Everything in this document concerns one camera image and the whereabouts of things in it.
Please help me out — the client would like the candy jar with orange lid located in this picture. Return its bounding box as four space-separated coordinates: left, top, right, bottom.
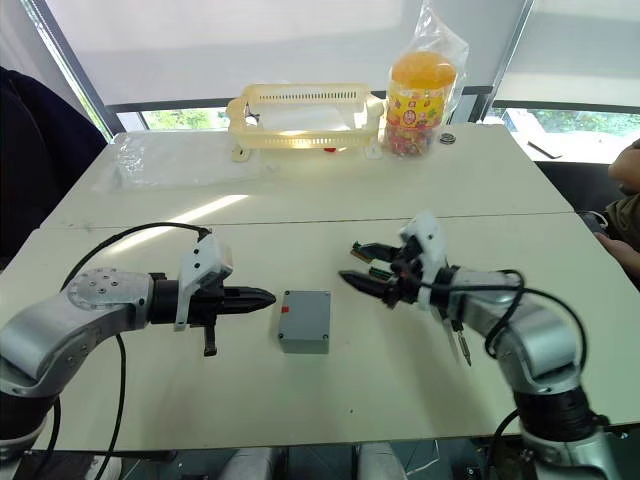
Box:
383 49 459 159

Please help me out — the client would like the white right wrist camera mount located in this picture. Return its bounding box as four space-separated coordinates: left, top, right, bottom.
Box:
398 210 449 312

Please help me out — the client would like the clear bag around jar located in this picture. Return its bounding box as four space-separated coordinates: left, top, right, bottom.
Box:
382 0 472 161

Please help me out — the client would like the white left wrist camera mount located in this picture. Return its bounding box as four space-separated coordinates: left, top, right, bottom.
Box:
173 231 235 333

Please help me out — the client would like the cream plastic slotted basket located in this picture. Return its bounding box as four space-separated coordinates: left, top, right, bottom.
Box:
226 81 387 164

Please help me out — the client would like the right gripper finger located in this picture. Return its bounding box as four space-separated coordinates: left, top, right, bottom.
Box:
350 240 402 263
338 269 395 301

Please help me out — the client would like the grey handheld device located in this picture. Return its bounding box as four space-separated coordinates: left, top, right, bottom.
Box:
578 210 610 237

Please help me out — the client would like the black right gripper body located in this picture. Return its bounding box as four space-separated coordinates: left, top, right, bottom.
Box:
381 237 427 309

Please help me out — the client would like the dark chair back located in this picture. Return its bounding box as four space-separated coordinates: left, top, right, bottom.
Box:
0 66 109 272

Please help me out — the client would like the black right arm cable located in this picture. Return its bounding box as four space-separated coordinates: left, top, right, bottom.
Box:
416 269 590 480

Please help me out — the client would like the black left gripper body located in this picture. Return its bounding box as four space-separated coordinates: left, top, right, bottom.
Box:
187 273 227 358

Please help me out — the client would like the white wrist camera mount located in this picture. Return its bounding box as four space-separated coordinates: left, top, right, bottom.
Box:
173 231 235 333
398 210 449 312

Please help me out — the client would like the person olive clothing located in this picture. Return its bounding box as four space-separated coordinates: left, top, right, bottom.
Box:
603 196 640 242

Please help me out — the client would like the clear flat plastic bag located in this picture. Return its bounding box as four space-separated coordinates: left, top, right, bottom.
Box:
91 131 265 194

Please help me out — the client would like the person bare skin limb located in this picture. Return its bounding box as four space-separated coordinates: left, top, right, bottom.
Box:
596 233 640 282

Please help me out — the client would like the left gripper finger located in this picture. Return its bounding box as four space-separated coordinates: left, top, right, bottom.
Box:
223 298 278 317
223 285 278 303

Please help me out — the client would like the light grey rounded shape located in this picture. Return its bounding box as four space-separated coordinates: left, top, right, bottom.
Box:
231 441 275 480
356 441 407 480

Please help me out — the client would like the grey plastic box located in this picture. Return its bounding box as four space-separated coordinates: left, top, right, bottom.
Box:
276 289 333 356

